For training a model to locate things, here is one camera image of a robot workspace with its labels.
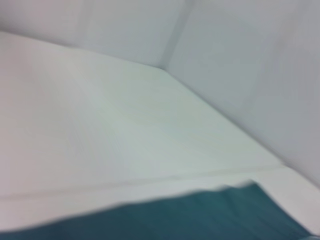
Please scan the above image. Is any blue shirt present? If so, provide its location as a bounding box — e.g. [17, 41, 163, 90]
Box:
[0, 183, 320, 240]

